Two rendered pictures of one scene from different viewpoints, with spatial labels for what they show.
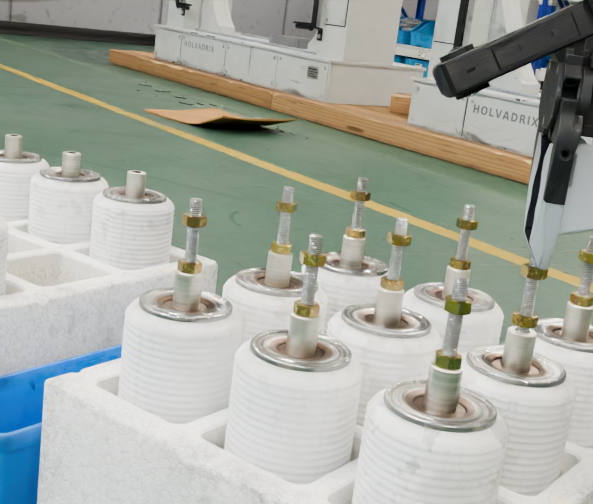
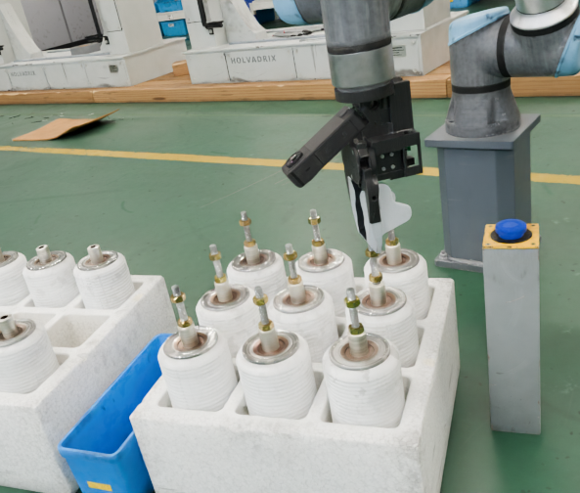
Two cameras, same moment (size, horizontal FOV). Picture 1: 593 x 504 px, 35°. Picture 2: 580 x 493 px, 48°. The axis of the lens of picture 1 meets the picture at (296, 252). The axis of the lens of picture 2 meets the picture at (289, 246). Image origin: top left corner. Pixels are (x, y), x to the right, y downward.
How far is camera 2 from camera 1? 0.24 m
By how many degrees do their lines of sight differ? 16
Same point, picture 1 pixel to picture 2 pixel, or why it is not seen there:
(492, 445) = (395, 363)
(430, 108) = (202, 68)
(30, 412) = (108, 423)
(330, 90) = (130, 76)
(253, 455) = (271, 412)
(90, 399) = (162, 418)
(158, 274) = (136, 302)
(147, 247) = (120, 289)
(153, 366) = (191, 385)
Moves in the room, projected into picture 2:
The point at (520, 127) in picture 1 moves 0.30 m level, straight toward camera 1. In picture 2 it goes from (265, 64) to (269, 73)
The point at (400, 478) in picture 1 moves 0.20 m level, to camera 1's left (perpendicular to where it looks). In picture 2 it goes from (357, 399) to (194, 455)
